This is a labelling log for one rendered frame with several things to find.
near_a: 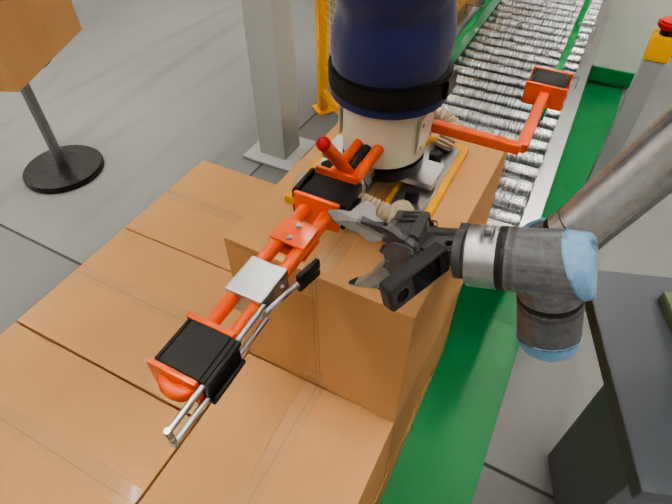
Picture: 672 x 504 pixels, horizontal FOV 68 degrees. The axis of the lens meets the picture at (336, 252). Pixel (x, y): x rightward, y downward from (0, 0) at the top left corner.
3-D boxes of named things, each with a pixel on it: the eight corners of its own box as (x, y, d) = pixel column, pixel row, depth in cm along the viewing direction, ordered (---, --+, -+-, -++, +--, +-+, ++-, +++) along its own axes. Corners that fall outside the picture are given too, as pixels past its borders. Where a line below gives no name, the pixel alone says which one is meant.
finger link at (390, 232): (355, 227, 76) (404, 256, 76) (351, 234, 74) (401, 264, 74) (367, 207, 72) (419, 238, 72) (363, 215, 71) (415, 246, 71)
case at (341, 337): (357, 210, 161) (362, 97, 132) (477, 253, 148) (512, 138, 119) (248, 349, 125) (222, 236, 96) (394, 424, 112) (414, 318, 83)
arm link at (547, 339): (576, 312, 81) (581, 255, 73) (585, 371, 73) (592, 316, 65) (515, 311, 84) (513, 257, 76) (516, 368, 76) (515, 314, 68)
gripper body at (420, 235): (400, 245, 83) (474, 251, 77) (383, 281, 77) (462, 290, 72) (393, 208, 78) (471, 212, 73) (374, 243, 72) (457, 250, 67)
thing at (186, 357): (196, 332, 69) (188, 310, 65) (241, 353, 67) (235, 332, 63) (155, 381, 64) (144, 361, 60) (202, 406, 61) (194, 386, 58)
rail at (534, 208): (597, 17, 303) (609, -17, 289) (606, 18, 301) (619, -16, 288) (501, 272, 161) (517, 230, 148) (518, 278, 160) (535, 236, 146)
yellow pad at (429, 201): (426, 142, 118) (429, 123, 115) (467, 153, 115) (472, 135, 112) (367, 231, 98) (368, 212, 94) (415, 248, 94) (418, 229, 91)
